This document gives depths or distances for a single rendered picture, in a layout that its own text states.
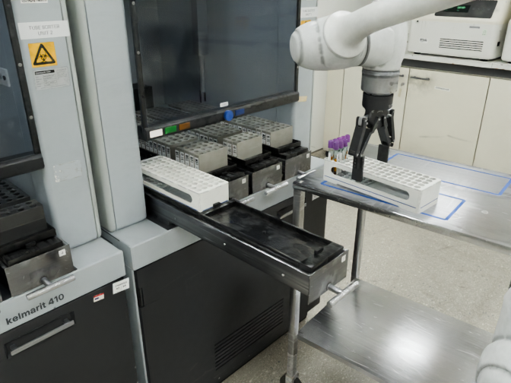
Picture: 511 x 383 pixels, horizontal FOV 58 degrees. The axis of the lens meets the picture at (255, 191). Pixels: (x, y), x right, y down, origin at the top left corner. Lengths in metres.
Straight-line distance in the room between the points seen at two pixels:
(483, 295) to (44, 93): 2.03
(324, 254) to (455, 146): 2.41
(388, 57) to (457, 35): 2.07
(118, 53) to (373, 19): 0.57
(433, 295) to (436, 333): 0.69
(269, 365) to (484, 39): 2.23
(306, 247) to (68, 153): 0.57
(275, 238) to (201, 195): 0.21
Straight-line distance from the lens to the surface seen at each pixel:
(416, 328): 1.69
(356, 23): 0.99
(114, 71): 1.15
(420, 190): 1.15
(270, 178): 1.46
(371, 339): 1.61
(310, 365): 1.89
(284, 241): 1.03
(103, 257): 1.16
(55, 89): 1.09
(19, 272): 1.07
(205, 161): 1.35
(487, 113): 3.19
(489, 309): 2.37
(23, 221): 1.12
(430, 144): 3.36
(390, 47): 1.15
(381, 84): 1.17
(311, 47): 1.04
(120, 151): 1.19
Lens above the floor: 1.32
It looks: 24 degrees down
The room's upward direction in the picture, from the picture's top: straight up
